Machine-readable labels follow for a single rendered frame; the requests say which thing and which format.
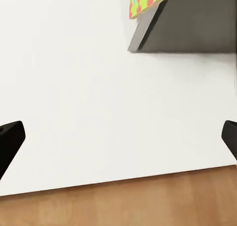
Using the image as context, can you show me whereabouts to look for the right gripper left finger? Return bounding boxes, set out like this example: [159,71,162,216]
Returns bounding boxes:
[0,120,26,180]

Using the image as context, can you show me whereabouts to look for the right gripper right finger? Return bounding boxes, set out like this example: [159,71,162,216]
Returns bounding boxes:
[221,120,237,160]

